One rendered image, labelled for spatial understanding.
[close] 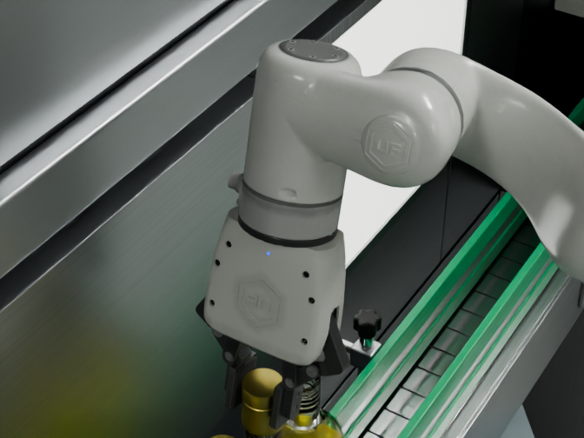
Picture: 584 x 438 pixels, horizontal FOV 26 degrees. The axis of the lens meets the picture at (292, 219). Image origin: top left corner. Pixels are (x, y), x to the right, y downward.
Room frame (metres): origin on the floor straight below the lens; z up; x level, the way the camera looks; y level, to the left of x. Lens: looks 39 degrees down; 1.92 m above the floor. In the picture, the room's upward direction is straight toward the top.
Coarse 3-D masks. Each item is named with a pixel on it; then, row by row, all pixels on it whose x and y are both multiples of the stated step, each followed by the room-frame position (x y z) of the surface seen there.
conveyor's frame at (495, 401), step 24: (552, 288) 1.16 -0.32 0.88; (576, 288) 1.20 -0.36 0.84; (552, 312) 1.13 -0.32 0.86; (576, 312) 1.22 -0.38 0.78; (528, 336) 1.07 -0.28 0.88; (552, 336) 1.15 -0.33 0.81; (504, 360) 1.03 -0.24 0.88; (528, 360) 1.08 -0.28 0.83; (480, 384) 0.99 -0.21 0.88; (504, 384) 1.01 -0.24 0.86; (528, 384) 1.09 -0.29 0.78; (480, 408) 0.96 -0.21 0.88; (504, 408) 1.02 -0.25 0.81; (456, 432) 0.92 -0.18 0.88; (480, 432) 0.96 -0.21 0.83
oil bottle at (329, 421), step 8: (320, 408) 0.76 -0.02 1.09; (328, 416) 0.75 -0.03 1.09; (288, 424) 0.74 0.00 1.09; (320, 424) 0.74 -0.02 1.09; (328, 424) 0.75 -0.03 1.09; (336, 424) 0.75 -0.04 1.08; (288, 432) 0.74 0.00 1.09; (296, 432) 0.73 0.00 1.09; (304, 432) 0.73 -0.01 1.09; (312, 432) 0.73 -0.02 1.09; (320, 432) 0.74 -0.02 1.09; (328, 432) 0.74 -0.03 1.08; (336, 432) 0.75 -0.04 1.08
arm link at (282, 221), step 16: (240, 176) 0.75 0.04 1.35; (240, 192) 0.75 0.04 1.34; (240, 208) 0.73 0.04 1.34; (256, 208) 0.71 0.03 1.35; (272, 208) 0.71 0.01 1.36; (288, 208) 0.71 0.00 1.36; (304, 208) 0.71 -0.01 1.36; (320, 208) 0.71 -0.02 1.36; (336, 208) 0.72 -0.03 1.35; (256, 224) 0.71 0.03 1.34; (272, 224) 0.70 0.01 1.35; (288, 224) 0.70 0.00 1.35; (304, 224) 0.70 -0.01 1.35; (320, 224) 0.71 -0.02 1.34; (336, 224) 0.72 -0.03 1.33; (304, 240) 0.70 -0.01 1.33
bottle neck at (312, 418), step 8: (304, 384) 0.76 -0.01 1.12; (312, 384) 0.74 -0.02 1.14; (320, 384) 0.75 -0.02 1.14; (304, 392) 0.73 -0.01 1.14; (312, 392) 0.74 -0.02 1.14; (320, 392) 0.75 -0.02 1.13; (304, 400) 0.73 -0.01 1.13; (312, 400) 0.74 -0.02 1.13; (320, 400) 0.75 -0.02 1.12; (304, 408) 0.74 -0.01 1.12; (312, 408) 0.74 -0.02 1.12; (296, 416) 0.74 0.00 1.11; (304, 416) 0.73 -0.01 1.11; (312, 416) 0.74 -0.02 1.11; (320, 416) 0.75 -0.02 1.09; (296, 424) 0.74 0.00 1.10; (304, 424) 0.73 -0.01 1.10; (312, 424) 0.74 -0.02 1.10
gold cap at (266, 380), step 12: (252, 372) 0.71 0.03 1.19; (264, 372) 0.71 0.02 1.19; (276, 372) 0.71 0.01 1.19; (252, 384) 0.70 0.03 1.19; (264, 384) 0.70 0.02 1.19; (276, 384) 0.70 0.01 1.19; (252, 396) 0.69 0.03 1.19; (264, 396) 0.69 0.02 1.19; (252, 408) 0.69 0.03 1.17; (264, 408) 0.68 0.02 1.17; (252, 420) 0.69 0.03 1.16; (264, 420) 0.68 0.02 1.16; (252, 432) 0.69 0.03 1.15; (264, 432) 0.68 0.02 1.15; (276, 432) 0.69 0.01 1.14
